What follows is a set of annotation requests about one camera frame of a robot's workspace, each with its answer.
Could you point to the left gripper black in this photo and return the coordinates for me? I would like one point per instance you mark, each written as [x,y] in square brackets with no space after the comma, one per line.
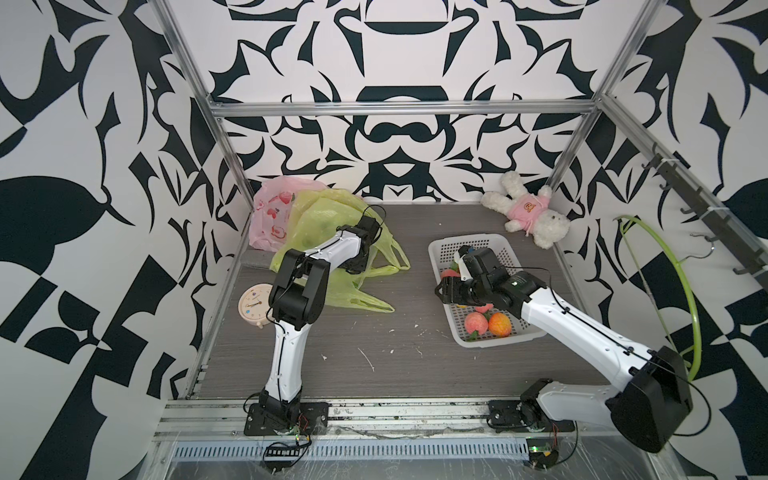
[359,267]

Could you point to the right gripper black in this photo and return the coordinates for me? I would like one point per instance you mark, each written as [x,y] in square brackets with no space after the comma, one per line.
[449,290]

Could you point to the green plastic bag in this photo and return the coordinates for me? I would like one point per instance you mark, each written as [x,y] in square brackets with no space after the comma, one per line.
[316,215]
[387,258]

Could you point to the white plastic basket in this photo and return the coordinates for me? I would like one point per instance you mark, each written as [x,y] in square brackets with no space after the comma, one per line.
[441,257]

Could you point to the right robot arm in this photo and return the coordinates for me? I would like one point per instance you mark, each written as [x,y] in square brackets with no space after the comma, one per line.
[646,396]

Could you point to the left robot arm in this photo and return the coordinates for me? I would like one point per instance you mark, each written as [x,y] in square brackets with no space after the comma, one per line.
[296,301]

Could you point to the pink peach middle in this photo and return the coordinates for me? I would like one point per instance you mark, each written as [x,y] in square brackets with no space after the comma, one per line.
[484,308]

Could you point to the peach pink front left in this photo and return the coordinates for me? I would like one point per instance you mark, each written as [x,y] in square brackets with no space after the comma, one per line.
[476,323]

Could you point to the orange peach front right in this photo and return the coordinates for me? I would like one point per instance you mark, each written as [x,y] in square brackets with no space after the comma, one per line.
[500,325]

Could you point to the pink plastic bag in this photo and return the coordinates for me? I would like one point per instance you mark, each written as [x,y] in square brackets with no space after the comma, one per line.
[273,203]

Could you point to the white plush bunny pink shirt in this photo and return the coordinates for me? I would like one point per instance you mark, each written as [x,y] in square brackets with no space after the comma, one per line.
[527,212]

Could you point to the small round clock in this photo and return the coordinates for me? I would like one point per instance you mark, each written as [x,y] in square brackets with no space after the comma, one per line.
[253,305]

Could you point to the green hoop hanger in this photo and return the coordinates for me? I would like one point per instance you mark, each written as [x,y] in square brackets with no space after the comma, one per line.
[669,290]

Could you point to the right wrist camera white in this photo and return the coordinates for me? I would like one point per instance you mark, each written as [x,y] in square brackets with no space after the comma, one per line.
[460,262]

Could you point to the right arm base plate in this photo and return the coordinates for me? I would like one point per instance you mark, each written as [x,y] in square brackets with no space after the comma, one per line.
[523,416]

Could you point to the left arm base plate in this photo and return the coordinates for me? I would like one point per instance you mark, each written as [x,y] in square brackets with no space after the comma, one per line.
[274,419]

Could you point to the black wall hook rack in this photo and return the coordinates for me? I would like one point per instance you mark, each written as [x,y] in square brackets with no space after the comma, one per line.
[703,206]

